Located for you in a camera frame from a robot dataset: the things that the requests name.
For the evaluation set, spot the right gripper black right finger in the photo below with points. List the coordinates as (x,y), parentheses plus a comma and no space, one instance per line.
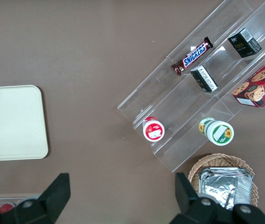
(186,196)

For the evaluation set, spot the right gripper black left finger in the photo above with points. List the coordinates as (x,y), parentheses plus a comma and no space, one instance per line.
(55,196)

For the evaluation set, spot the light woven wicker basket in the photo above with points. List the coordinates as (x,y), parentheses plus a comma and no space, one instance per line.
(216,159)

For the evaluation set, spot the beige rectangular plastic tray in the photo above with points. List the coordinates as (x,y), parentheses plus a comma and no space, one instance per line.
(13,121)

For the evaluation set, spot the silver foil packets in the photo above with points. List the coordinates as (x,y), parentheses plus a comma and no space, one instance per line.
(221,186)

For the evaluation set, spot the red cola bottle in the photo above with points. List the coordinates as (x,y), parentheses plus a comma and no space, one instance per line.
(6,207)

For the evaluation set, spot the green sunflower yogurt cup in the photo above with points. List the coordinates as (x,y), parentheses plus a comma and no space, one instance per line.
(220,134)

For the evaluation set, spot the red lidded yogurt cup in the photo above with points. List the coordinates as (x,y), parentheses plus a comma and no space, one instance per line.
(153,130)

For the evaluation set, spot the clear acrylic stepped shelf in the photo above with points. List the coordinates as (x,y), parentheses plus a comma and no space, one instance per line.
(176,105)

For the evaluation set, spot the small black carton box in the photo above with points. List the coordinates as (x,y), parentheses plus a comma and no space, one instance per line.
(244,44)
(203,79)

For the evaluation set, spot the red plaid cookie box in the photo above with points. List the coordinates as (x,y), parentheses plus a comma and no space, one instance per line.
(263,84)

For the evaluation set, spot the Snickers chocolate bar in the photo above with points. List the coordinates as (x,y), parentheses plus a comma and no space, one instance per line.
(194,56)

